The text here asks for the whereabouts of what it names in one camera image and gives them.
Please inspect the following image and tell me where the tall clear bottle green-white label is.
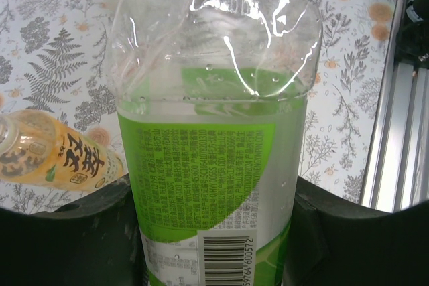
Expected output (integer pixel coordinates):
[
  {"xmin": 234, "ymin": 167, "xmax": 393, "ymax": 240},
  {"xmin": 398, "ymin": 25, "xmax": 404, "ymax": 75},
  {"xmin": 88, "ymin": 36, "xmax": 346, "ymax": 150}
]
[{"xmin": 106, "ymin": 0, "xmax": 324, "ymax": 286}]

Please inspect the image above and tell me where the long aluminium frame rail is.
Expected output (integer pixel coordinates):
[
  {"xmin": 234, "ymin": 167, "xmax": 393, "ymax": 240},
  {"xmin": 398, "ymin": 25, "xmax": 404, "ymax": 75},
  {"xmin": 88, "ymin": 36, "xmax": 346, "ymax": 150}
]
[{"xmin": 360, "ymin": 0, "xmax": 429, "ymax": 213}]

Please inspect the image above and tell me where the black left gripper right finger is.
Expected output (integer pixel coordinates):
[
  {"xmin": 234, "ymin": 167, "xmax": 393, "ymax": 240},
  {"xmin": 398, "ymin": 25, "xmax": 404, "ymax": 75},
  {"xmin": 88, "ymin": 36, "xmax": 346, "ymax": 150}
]
[{"xmin": 284, "ymin": 175, "xmax": 429, "ymax": 286}]

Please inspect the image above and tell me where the yellow tea bottle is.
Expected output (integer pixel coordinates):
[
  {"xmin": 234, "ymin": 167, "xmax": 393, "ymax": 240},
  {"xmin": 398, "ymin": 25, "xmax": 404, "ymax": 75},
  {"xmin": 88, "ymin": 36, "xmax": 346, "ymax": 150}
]
[{"xmin": 0, "ymin": 109, "xmax": 127, "ymax": 193}]

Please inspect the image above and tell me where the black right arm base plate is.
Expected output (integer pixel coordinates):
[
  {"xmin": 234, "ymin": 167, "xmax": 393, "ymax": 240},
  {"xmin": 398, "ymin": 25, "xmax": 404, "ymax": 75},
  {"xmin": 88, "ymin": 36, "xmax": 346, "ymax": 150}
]
[{"xmin": 396, "ymin": 24, "xmax": 429, "ymax": 70}]

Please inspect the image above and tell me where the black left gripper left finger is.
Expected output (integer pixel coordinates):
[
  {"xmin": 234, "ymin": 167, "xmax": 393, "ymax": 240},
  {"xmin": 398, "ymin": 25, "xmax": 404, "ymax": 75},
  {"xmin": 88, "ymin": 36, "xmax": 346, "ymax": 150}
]
[{"xmin": 0, "ymin": 173, "xmax": 145, "ymax": 286}]

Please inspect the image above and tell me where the floral grey orange tablecloth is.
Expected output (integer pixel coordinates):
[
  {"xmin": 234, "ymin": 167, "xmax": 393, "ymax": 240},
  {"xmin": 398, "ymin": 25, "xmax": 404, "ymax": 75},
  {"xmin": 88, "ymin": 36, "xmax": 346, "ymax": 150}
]
[{"xmin": 0, "ymin": 0, "xmax": 406, "ymax": 215}]

